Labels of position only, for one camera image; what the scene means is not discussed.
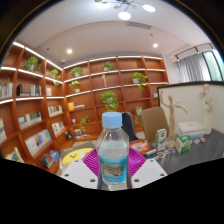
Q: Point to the black ceiling track rail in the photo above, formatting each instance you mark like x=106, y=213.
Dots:
x=193, y=49

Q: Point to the clear water bottle blue cap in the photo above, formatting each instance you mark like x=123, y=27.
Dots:
x=112, y=150

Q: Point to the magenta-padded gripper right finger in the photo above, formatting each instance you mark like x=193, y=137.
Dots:
x=148, y=172

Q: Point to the window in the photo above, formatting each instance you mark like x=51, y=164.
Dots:
x=213, y=65

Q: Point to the wooden shelf unit with books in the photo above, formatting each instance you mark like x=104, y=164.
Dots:
x=33, y=110

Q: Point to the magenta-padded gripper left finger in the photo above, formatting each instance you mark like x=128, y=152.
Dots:
x=78, y=173

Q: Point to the wooden artist mannequin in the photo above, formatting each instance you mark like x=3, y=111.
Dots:
x=171, y=116

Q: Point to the flat white boxes stack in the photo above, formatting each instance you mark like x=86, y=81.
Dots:
x=191, y=128

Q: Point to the small green white box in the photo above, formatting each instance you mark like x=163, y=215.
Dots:
x=183, y=144

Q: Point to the branched ceiling lamp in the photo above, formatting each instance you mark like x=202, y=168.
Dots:
x=124, y=15

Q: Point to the white desk partition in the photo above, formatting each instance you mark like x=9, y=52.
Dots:
x=190, y=100

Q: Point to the white vase with flowers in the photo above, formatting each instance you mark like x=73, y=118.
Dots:
x=208, y=121

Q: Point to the ceiling air vent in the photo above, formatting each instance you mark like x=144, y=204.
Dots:
x=139, y=25

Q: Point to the round recessed ceiling light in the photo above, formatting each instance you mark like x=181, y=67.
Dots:
x=69, y=51
x=155, y=45

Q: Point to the tan chair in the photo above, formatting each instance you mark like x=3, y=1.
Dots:
x=153, y=121

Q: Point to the tall green white carton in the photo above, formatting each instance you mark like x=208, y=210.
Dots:
x=161, y=140

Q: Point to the grey curtain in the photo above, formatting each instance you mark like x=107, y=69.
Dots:
x=191, y=68

